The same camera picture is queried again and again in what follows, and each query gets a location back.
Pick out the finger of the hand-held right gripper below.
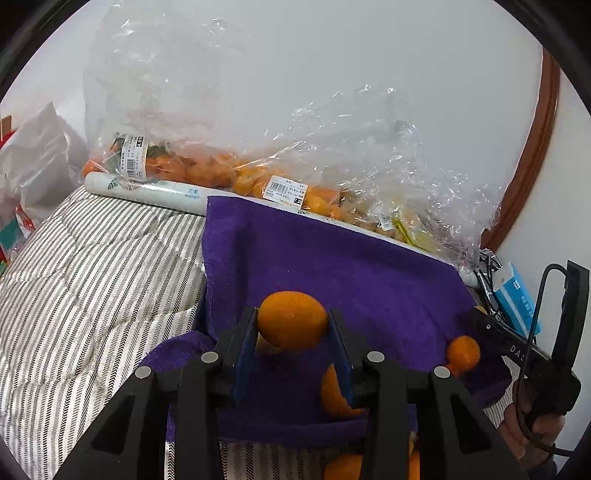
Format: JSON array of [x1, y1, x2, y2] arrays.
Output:
[[464, 306, 509, 352]]

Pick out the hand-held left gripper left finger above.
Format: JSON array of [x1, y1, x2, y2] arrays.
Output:
[[55, 307, 259, 480]]

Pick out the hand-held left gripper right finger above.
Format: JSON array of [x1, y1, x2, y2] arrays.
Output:
[[327, 308, 527, 480]]

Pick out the small round orange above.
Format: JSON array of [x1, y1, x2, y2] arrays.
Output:
[[445, 335, 481, 376]]

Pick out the oval orange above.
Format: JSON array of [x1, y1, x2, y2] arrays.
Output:
[[257, 291, 329, 350]]

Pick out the person's right hand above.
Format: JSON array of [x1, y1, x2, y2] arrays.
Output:
[[499, 402, 566, 462]]

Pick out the blue tissue pack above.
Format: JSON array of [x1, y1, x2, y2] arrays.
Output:
[[493, 262, 543, 337]]

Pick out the purple towel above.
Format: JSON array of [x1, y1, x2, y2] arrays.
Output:
[[139, 196, 513, 444]]

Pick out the striped quilted mattress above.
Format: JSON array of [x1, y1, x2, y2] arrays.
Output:
[[0, 187, 522, 480]]

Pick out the white paper roll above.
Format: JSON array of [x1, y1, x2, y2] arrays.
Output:
[[84, 172, 481, 289]]

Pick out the clear bag of leafy oranges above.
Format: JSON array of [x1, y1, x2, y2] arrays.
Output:
[[83, 0, 245, 188]]

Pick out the white plastic bag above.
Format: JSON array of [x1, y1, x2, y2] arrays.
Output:
[[0, 102, 89, 259]]

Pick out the black braided cable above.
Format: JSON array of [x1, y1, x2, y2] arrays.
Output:
[[516, 263, 573, 457]]

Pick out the brown wooden door frame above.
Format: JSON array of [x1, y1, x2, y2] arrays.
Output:
[[480, 46, 561, 252]]

